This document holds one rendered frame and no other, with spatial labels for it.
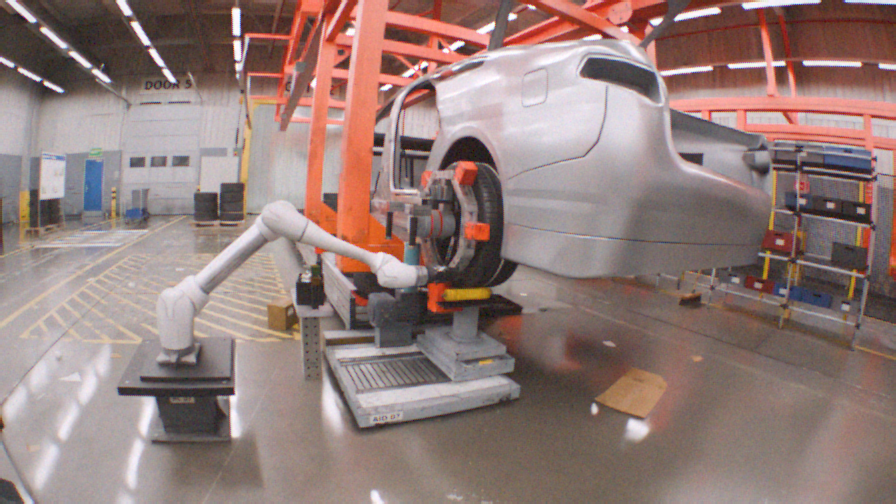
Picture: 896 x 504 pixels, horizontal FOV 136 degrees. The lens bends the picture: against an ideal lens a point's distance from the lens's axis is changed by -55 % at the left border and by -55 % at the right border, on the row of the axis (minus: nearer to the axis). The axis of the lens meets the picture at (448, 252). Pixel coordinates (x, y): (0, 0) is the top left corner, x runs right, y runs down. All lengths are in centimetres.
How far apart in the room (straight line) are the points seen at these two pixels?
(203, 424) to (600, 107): 193
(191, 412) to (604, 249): 170
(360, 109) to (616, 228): 158
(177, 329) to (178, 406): 33
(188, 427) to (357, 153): 169
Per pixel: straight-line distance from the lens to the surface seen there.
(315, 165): 422
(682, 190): 149
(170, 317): 163
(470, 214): 183
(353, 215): 232
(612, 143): 136
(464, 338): 220
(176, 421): 179
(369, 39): 249
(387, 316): 227
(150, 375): 163
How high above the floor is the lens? 101
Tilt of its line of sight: 8 degrees down
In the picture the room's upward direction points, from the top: 4 degrees clockwise
